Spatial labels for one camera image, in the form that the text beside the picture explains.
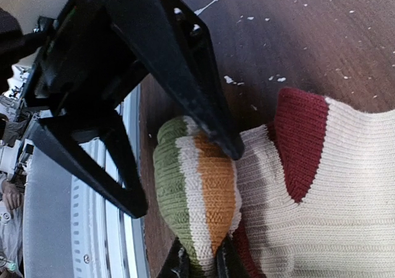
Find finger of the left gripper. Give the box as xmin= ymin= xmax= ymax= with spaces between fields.
xmin=106 ymin=0 xmax=244 ymax=160
xmin=30 ymin=111 xmax=148 ymax=219

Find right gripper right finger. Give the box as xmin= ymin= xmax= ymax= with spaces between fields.
xmin=215 ymin=235 xmax=249 ymax=278

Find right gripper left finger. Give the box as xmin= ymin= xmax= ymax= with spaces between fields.
xmin=160 ymin=237 xmax=191 ymax=278

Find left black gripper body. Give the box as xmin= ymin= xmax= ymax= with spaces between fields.
xmin=24 ymin=0 xmax=154 ymax=136

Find beige striped long sock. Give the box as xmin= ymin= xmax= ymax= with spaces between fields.
xmin=153 ymin=88 xmax=394 ymax=277

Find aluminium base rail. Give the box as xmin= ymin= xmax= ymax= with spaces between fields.
xmin=18 ymin=83 xmax=152 ymax=278

